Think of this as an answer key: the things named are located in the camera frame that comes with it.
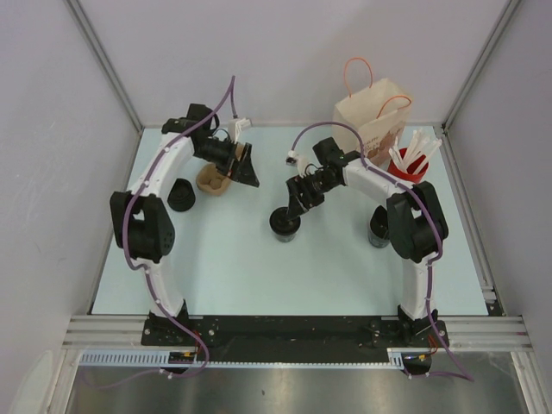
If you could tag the black cup stack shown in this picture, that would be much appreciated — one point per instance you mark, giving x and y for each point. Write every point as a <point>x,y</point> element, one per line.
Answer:
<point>377,228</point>

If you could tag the beige paper takeout bag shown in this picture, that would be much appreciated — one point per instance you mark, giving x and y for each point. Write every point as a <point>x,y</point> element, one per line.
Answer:
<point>378,113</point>

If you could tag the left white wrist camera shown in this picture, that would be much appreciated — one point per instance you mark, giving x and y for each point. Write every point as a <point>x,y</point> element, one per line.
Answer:
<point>236,126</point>

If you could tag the stacked brown pulp carriers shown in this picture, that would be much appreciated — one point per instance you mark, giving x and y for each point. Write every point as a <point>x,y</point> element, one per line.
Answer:
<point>212,182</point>

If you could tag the white slotted cable duct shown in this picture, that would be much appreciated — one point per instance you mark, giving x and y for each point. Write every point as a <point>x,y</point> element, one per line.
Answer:
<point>166,359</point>

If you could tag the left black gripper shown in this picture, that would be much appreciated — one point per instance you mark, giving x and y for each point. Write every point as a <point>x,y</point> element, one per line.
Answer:
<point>242,170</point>

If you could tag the single black paper cup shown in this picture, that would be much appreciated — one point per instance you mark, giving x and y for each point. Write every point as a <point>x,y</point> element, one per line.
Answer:
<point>285,234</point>

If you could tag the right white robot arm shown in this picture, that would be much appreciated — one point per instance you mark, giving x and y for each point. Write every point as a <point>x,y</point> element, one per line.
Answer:
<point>414,223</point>

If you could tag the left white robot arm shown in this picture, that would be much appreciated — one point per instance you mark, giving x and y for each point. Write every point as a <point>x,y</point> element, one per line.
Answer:
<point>140,216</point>

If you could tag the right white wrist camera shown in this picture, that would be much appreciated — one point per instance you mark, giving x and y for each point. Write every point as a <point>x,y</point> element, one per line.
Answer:
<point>300,162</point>

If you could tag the black lid stack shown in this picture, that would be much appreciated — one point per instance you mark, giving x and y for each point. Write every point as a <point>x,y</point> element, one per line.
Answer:
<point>182,196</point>

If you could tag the white wrapped straws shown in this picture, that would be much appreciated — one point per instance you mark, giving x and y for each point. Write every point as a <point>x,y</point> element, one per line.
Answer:
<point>421,143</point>

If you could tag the red straw holder cup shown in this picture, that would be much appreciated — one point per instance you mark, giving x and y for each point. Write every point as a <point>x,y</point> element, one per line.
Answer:
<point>415,171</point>

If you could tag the single black cup lid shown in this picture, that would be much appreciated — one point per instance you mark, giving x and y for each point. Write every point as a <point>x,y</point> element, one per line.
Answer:
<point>277,220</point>

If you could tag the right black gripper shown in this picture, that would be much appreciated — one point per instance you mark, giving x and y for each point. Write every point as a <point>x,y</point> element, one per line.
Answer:
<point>297,186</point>

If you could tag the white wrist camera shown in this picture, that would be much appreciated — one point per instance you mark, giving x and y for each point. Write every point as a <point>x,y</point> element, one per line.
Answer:
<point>236,126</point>
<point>300,162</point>

